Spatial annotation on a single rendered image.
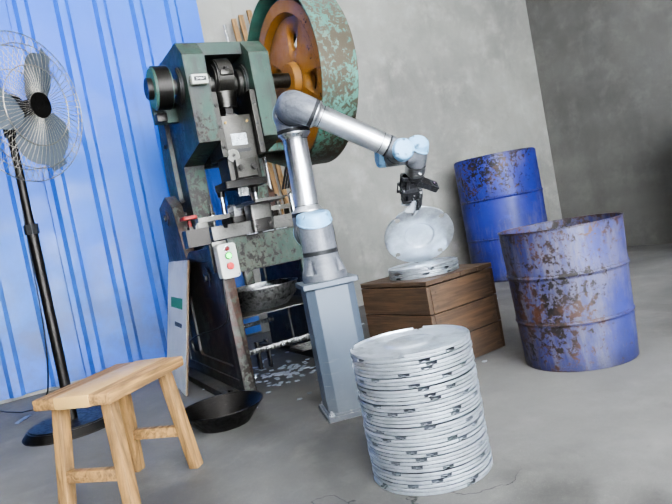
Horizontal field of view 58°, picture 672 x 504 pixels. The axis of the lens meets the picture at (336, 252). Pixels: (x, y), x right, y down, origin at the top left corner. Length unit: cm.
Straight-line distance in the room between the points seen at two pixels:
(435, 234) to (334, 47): 89
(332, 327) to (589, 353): 84
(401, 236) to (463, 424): 123
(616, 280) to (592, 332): 19
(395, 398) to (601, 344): 96
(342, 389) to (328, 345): 15
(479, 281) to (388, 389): 118
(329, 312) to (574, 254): 81
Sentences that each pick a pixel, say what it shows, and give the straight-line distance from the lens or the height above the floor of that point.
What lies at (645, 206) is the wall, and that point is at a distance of 521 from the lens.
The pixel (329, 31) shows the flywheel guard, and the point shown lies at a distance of 270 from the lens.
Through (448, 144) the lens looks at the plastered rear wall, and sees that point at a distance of 493.
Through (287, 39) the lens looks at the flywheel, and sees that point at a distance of 306.
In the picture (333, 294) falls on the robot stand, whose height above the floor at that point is 40.
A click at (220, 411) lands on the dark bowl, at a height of 2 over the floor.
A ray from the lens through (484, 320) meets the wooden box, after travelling 251.
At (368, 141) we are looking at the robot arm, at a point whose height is 87.
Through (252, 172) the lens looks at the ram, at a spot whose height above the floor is 91.
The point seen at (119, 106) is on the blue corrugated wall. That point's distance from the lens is 388.
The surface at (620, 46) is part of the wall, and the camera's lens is 527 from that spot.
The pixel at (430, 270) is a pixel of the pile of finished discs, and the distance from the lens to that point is 241.
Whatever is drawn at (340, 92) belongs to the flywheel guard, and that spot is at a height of 117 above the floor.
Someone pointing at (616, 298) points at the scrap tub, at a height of 22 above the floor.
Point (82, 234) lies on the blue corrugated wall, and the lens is 376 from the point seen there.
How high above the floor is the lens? 64
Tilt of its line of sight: 3 degrees down
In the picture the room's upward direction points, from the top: 11 degrees counter-clockwise
